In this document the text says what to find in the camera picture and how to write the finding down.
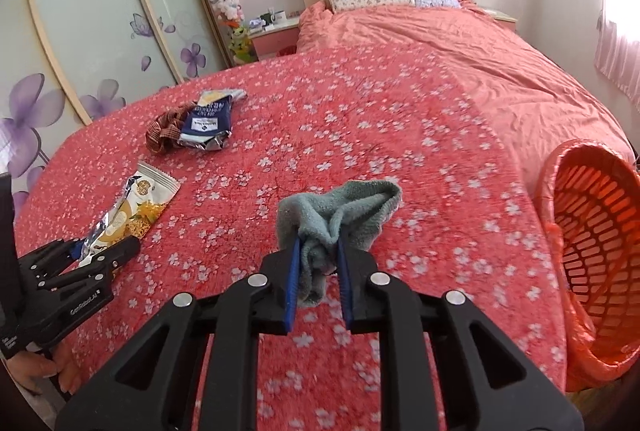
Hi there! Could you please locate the floral sliding wardrobe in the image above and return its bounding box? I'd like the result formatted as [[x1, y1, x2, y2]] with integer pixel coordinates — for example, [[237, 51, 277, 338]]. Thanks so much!
[[0, 0, 236, 222]]

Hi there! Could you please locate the plush toy display tube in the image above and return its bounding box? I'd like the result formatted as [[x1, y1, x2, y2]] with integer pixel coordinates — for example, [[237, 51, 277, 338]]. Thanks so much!
[[200, 0, 257, 66]]

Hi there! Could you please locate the pale green cloth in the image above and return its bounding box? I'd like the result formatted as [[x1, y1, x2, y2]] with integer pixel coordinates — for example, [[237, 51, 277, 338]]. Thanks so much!
[[195, 87, 247, 108]]

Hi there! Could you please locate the orange plastic laundry basket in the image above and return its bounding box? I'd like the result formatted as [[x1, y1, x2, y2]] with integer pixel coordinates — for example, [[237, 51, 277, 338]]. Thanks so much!
[[532, 138, 640, 394]]

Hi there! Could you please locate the pink curtain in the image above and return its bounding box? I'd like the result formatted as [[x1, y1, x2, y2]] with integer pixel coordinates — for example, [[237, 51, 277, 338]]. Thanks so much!
[[595, 6, 640, 102]]

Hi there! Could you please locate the brown knitted sock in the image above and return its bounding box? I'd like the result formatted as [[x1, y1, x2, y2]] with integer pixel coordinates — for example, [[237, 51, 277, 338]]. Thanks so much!
[[145, 103, 201, 155]]

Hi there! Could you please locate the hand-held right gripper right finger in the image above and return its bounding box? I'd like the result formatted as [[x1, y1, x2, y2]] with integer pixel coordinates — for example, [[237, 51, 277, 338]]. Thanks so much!
[[336, 240, 584, 431]]

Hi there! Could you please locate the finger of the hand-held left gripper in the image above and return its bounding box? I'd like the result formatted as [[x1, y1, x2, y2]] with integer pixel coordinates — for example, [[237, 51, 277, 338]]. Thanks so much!
[[31, 235, 142, 338], [20, 237, 87, 280]]

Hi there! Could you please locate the person's left hand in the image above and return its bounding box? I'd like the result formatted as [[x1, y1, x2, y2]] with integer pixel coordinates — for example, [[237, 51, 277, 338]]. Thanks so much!
[[0, 343, 62, 394]]

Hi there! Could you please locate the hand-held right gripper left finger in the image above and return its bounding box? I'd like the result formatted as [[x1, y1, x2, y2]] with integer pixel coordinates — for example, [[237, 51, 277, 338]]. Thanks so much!
[[55, 237, 304, 431]]

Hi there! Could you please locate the red floral blanket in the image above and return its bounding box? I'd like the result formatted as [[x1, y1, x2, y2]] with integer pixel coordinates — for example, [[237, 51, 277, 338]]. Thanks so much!
[[12, 46, 591, 431]]

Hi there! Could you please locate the salmon duvet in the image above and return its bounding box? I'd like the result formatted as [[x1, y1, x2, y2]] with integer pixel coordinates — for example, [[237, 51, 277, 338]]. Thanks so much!
[[296, 1, 633, 192]]

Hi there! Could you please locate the navy blue snack packet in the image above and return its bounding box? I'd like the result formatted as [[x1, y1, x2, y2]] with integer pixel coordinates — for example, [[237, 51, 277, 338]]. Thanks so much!
[[178, 95, 235, 152]]

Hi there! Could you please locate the yellow snack packet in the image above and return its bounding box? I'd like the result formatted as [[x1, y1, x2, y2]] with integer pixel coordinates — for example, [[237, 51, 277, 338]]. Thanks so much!
[[77, 161, 181, 269]]

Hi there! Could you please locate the grey-green towel cloth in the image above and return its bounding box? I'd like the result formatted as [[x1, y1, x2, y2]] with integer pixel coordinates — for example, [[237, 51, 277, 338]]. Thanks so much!
[[276, 180, 403, 309]]

